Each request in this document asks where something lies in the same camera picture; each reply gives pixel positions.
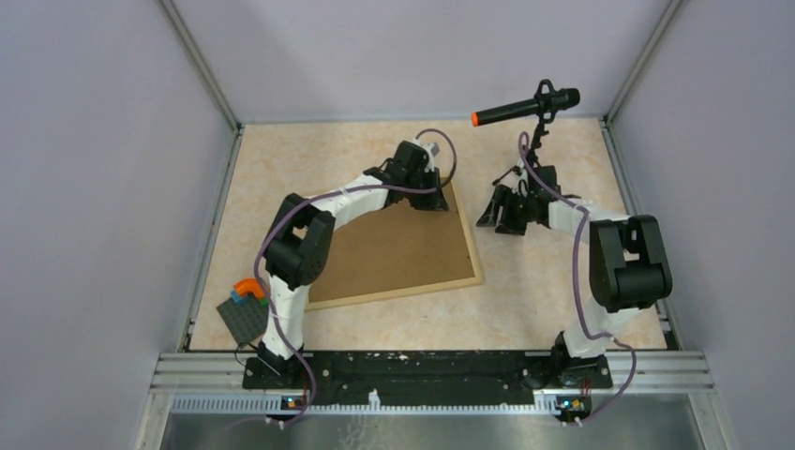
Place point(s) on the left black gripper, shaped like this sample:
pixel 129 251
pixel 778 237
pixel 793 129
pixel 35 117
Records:
pixel 432 201

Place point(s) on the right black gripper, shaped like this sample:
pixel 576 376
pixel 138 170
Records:
pixel 489 217

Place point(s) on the wooden picture frame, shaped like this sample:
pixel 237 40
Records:
pixel 399 252

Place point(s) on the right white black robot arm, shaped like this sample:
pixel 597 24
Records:
pixel 627 261

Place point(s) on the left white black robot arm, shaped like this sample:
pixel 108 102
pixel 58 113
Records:
pixel 296 249

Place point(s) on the black microphone orange tip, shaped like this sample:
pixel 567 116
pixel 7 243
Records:
pixel 544 105

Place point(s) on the black mini tripod stand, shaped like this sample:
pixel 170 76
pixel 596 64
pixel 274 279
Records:
pixel 528 146

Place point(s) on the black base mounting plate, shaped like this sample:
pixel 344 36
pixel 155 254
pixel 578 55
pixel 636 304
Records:
pixel 428 379

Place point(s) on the orange curved toy block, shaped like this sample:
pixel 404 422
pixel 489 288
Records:
pixel 251 287

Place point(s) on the blue lego brick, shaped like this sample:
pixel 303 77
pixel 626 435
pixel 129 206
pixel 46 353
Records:
pixel 238 298

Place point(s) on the grey lego baseplate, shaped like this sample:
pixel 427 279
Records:
pixel 246 322

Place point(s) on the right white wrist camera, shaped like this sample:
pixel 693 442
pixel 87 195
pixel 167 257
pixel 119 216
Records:
pixel 521 187

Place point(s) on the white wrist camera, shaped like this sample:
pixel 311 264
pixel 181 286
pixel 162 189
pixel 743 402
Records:
pixel 521 187
pixel 432 150

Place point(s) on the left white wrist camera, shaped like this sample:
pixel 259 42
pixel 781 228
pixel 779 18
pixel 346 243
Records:
pixel 432 150

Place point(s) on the aluminium front rail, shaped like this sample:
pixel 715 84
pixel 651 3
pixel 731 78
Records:
pixel 212 383

